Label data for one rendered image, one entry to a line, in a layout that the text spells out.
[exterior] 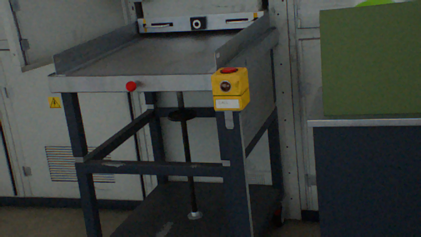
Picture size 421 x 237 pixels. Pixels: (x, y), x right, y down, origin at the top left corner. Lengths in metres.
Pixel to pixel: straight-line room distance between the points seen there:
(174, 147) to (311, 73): 0.72
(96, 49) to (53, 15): 0.20
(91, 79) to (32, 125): 1.08
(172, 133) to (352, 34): 1.32
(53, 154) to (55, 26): 0.87
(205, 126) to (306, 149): 0.45
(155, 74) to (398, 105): 0.73
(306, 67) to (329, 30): 0.85
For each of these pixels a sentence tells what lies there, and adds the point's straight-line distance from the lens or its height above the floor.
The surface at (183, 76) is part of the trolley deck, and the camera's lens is 1.86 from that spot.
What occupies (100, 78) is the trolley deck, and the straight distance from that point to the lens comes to 1.99.
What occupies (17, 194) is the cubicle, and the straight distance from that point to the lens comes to 3.29.
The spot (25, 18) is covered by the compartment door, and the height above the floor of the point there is 1.01.
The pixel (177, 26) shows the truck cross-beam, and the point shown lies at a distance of 2.51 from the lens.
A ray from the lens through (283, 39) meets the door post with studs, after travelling 2.45.
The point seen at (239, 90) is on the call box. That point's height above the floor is 0.86.
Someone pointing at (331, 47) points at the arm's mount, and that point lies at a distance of 1.61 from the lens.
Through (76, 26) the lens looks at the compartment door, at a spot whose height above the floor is 0.94.
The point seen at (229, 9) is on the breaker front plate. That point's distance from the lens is 2.44.
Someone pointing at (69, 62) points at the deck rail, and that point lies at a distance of 2.13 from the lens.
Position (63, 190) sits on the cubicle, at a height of 0.10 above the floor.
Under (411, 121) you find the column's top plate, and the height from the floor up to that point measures 0.74.
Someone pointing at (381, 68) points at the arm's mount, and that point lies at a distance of 1.62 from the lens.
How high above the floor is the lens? 1.28
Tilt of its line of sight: 18 degrees down
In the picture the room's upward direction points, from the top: 7 degrees counter-clockwise
